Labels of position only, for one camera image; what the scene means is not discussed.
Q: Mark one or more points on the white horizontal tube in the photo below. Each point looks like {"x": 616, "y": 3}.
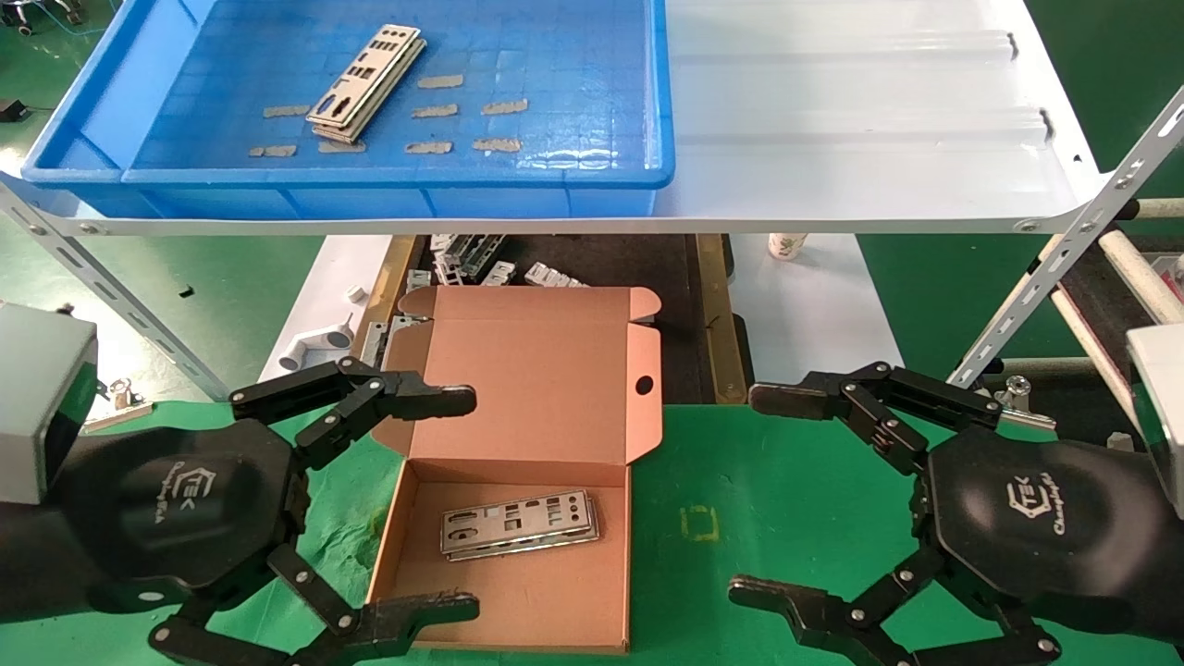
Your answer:
{"x": 1161, "y": 208}

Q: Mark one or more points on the silver ribbed metal part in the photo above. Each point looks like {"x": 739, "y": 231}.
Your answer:
{"x": 550, "y": 276}

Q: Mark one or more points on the dark wood-framed parts tray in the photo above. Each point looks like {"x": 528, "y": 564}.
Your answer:
{"x": 601, "y": 259}

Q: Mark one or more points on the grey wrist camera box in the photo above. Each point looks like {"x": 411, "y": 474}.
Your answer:
{"x": 42, "y": 398}
{"x": 1161, "y": 407}

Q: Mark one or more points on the slotted grey angle post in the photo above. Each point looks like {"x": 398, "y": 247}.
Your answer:
{"x": 1064, "y": 248}
{"x": 92, "y": 273}

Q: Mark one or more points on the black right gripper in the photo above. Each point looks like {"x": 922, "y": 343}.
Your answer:
{"x": 1036, "y": 518}

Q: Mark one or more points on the silver binder clip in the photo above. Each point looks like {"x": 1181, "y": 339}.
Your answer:
{"x": 116, "y": 418}
{"x": 1029, "y": 419}

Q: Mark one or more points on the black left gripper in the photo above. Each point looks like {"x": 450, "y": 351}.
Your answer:
{"x": 185, "y": 499}

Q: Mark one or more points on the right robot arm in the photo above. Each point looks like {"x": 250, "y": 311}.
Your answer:
{"x": 1161, "y": 615}

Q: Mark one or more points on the dark cart panel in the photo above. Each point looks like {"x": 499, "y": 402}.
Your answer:
{"x": 1110, "y": 296}

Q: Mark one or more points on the dark grey metal bracket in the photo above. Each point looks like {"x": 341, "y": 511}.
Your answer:
{"x": 483, "y": 252}

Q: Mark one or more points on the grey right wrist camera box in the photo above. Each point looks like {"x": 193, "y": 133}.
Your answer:
{"x": 1161, "y": 407}

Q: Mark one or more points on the thick white tube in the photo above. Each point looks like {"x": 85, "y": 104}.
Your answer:
{"x": 1142, "y": 273}

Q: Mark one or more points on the green table cloth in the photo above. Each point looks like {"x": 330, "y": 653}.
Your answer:
{"x": 758, "y": 518}

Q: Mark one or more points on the black power adapter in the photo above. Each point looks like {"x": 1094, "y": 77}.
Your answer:
{"x": 13, "y": 109}

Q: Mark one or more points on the white pipe fitting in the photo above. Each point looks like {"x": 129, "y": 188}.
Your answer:
{"x": 319, "y": 344}

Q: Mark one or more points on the white paper cup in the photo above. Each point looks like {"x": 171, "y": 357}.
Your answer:
{"x": 787, "y": 246}

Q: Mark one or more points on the small silver metal bracket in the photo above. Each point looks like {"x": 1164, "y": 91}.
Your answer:
{"x": 499, "y": 273}
{"x": 418, "y": 279}

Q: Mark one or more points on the long grey metal bracket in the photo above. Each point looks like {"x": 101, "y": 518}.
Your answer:
{"x": 373, "y": 342}

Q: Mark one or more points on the small white cap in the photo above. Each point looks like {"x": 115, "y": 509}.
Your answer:
{"x": 357, "y": 294}

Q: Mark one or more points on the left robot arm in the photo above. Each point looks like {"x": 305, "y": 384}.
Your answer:
{"x": 28, "y": 564}

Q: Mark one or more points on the metal io shield plate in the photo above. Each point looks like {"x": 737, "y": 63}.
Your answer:
{"x": 527, "y": 546}
{"x": 356, "y": 88}
{"x": 504, "y": 529}
{"x": 398, "y": 80}

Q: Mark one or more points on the blue plastic tray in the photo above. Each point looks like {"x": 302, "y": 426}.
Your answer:
{"x": 573, "y": 92}

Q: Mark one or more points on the chair wheel base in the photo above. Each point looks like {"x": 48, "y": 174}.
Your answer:
{"x": 28, "y": 17}

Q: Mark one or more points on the thin white tube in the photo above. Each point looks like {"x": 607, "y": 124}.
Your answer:
{"x": 1087, "y": 342}

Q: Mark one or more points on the grey tape patch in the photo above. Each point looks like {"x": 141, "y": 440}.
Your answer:
{"x": 273, "y": 151}
{"x": 351, "y": 147}
{"x": 287, "y": 111}
{"x": 440, "y": 81}

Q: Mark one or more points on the brown cardboard box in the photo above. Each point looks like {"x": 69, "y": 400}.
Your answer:
{"x": 536, "y": 370}

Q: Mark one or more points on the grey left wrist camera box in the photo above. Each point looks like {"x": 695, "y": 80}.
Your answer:
{"x": 42, "y": 398}

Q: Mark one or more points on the grey horizontal tube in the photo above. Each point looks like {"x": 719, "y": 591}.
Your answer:
{"x": 1064, "y": 366}

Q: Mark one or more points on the white lower board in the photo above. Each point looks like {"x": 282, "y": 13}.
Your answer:
{"x": 814, "y": 324}

